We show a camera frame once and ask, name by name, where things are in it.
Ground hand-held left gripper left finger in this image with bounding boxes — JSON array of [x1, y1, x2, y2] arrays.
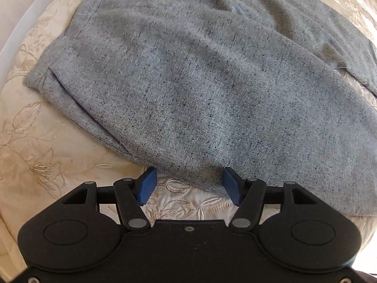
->
[[60, 166, 158, 231]]

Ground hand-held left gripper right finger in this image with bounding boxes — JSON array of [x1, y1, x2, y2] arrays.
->
[[221, 167, 321, 229]]

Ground grey speckled pants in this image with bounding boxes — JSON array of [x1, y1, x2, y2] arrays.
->
[[24, 0, 377, 216]]

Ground cream embroidered bedspread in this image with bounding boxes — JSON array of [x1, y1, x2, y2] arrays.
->
[[0, 0, 377, 264]]

